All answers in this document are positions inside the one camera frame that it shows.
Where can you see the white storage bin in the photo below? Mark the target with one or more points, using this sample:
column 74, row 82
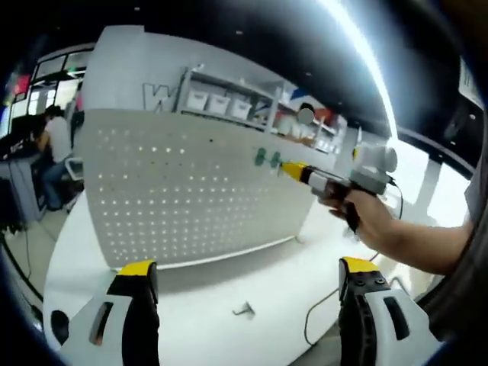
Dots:
column 219, row 104
column 197, row 101
column 241, row 108

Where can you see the white perforated mounting plate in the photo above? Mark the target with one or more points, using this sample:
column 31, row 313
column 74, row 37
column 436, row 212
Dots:
column 183, row 190

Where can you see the black oval device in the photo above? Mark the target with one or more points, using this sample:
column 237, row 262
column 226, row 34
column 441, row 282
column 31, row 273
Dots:
column 60, row 327

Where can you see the ceiling light strip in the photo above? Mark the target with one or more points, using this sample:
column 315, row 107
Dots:
column 366, row 65

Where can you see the white chair frame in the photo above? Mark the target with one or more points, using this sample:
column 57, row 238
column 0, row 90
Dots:
column 396, row 284

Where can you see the person's dark shirt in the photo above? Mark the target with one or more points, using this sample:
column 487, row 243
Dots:
column 469, row 248

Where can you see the black monitor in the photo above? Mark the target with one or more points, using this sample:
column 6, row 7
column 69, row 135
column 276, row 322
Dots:
column 26, row 127

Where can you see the grey shelf rack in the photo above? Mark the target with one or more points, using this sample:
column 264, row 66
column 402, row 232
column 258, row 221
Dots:
column 267, row 99

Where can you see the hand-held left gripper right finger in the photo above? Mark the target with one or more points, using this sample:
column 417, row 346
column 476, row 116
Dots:
column 385, row 328

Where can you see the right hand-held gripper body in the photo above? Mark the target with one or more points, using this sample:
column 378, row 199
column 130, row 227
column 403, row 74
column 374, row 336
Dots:
column 373, row 160

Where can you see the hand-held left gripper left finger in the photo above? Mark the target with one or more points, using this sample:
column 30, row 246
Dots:
column 114, row 328

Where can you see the grey desk cabinet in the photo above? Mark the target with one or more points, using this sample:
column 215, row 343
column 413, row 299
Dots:
column 23, row 183

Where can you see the person's right hand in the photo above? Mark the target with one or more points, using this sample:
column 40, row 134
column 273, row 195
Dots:
column 373, row 221

